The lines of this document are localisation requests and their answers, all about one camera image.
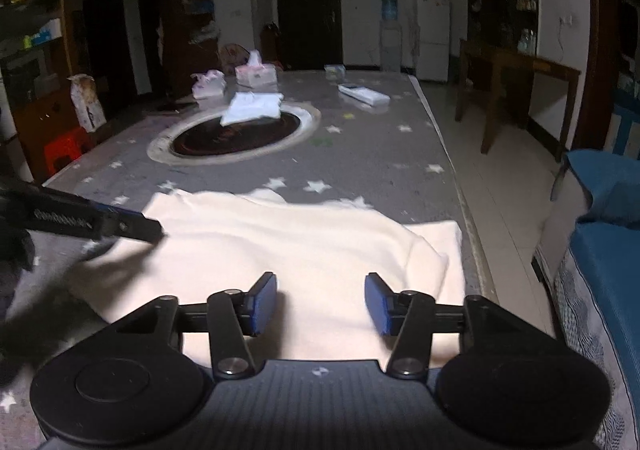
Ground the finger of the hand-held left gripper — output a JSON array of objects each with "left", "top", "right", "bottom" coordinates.
[{"left": 0, "top": 175, "right": 165, "bottom": 244}]

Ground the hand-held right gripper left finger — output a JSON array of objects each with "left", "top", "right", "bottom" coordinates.
[{"left": 102, "top": 272, "right": 278, "bottom": 382}]

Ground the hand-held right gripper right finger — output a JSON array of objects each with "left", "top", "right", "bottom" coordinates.
[{"left": 364, "top": 272, "right": 541, "bottom": 379}]

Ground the cream shirt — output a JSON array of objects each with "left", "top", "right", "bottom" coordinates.
[{"left": 70, "top": 190, "right": 467, "bottom": 371}]

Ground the dark cloth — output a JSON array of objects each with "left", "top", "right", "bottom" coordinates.
[{"left": 0, "top": 222, "right": 36, "bottom": 275}]

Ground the red plastic stool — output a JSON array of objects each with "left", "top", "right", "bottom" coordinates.
[{"left": 44, "top": 126, "right": 93, "bottom": 175}]

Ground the white paper bag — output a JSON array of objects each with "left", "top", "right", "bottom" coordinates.
[{"left": 70, "top": 74, "right": 107, "bottom": 133}]

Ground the glass-front wooden cabinet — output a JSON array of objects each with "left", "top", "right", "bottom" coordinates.
[{"left": 0, "top": 0, "right": 76, "bottom": 181}]

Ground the grey star-patterned tablecloth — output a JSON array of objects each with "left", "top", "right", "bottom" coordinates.
[{"left": 0, "top": 70, "right": 498, "bottom": 450}]

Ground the round built-in hotplate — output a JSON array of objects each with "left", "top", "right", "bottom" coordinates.
[{"left": 147, "top": 102, "right": 321, "bottom": 165}]

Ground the crumpled white paper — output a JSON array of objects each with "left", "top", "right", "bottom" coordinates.
[{"left": 220, "top": 90, "right": 283, "bottom": 127}]

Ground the white tissue pack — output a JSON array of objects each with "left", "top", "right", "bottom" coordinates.
[{"left": 191, "top": 70, "right": 227, "bottom": 100}]

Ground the white remote control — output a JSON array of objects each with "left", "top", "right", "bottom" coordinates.
[{"left": 338, "top": 83, "right": 391, "bottom": 106}]

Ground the blue covered sofa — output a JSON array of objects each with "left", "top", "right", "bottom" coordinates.
[{"left": 532, "top": 220, "right": 640, "bottom": 450}]

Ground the pink tissue box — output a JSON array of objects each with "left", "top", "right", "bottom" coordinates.
[{"left": 235, "top": 50, "right": 277, "bottom": 88}]

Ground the patterned baby bouncer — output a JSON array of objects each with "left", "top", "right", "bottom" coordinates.
[{"left": 220, "top": 44, "right": 246, "bottom": 68}]

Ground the tall dark wooden shelf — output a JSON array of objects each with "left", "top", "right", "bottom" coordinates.
[{"left": 167, "top": 0, "right": 221, "bottom": 95}]

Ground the blue cloth cover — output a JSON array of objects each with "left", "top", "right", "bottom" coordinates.
[{"left": 550, "top": 149, "right": 640, "bottom": 281}]

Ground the dark wooden chair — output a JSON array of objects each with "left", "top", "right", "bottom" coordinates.
[{"left": 260, "top": 24, "right": 281, "bottom": 61}]

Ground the water dispenser with blue bottle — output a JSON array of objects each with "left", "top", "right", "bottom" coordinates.
[{"left": 380, "top": 0, "right": 403, "bottom": 72}]

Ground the white refrigerator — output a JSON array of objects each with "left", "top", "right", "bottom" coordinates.
[{"left": 416, "top": 0, "right": 451, "bottom": 82}]

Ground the wooden side table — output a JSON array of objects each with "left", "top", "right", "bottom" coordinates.
[{"left": 455, "top": 40, "right": 581, "bottom": 163}]

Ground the dark wooden door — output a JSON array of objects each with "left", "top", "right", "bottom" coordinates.
[{"left": 275, "top": 0, "right": 344, "bottom": 71}]

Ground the blue plastic stool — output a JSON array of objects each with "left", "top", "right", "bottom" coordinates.
[{"left": 611, "top": 102, "right": 640, "bottom": 155}]

